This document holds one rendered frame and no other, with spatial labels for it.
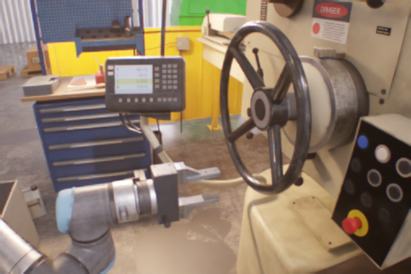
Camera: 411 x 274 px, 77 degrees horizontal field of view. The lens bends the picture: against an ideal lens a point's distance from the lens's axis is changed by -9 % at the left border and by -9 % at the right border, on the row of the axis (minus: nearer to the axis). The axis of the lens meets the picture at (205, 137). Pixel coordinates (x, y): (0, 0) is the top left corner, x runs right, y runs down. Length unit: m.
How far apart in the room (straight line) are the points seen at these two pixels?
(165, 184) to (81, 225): 0.19
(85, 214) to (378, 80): 0.66
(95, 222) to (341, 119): 0.54
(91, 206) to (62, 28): 2.00
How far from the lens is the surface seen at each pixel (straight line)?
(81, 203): 0.61
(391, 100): 0.65
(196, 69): 3.30
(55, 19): 2.48
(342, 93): 0.63
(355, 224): 0.59
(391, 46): 0.65
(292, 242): 1.31
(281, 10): 0.91
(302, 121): 0.47
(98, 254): 0.68
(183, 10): 4.47
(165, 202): 0.63
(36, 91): 2.11
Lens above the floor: 1.52
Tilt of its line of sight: 27 degrees down
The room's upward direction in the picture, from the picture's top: 1 degrees clockwise
